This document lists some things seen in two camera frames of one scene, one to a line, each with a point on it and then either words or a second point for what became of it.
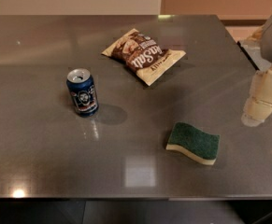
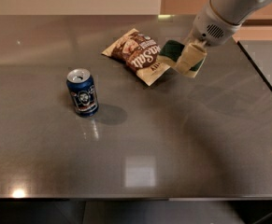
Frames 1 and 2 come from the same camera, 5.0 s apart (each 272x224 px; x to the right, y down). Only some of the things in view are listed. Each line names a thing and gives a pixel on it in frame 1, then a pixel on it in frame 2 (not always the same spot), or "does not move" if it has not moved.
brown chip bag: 143,55 does not move
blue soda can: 83,91 does not move
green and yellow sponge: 200,145 to 172,51
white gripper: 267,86 to 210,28
